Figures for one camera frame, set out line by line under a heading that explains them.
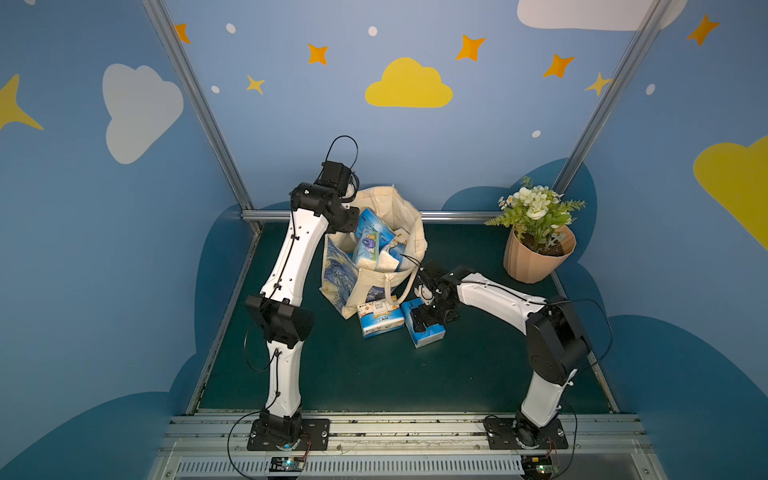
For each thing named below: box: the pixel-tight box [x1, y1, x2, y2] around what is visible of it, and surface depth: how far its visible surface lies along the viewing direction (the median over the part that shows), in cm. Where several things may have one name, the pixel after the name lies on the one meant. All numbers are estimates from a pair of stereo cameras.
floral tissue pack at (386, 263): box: [374, 250, 400, 273], surface depth 88 cm
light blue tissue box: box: [353, 228, 379, 264], surface depth 86 cm
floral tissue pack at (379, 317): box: [357, 300, 405, 339], surface depth 91 cm
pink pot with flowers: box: [484, 176, 586, 283], surface depth 92 cm
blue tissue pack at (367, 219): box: [355, 208, 396, 253], surface depth 95 cm
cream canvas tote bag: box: [319, 186, 428, 320], surface depth 90 cm
